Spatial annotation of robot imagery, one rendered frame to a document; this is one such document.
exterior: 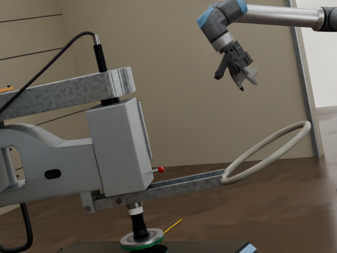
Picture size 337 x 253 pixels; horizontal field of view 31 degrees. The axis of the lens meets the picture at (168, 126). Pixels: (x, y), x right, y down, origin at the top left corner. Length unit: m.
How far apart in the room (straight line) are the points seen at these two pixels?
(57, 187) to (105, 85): 0.55
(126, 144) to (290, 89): 5.00
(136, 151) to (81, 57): 6.71
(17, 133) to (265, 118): 5.24
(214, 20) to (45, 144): 1.00
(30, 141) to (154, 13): 5.73
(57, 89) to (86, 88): 0.14
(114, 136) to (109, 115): 0.10
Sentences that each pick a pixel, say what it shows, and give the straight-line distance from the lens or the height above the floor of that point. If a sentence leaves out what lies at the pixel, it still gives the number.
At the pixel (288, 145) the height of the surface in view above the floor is 1.22.
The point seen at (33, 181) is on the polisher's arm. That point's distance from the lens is 2.98.
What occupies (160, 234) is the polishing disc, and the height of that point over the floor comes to 0.86.
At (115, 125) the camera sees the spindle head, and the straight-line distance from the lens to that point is 2.79.
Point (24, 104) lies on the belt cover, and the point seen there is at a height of 1.61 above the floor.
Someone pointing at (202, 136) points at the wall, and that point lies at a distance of 8.38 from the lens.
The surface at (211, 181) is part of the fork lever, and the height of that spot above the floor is 1.09.
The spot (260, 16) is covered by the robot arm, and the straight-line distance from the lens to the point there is 2.80.
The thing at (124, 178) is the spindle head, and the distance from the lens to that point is 2.83.
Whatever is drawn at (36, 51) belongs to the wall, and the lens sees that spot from 9.11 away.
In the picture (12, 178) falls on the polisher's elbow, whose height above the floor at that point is 1.26.
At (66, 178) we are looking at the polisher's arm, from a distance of 2.92.
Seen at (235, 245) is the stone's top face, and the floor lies 0.80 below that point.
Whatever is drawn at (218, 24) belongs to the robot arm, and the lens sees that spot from 2.56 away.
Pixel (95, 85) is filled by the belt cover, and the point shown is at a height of 1.62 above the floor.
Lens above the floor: 1.75
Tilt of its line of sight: 8 degrees down
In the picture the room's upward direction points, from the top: 12 degrees counter-clockwise
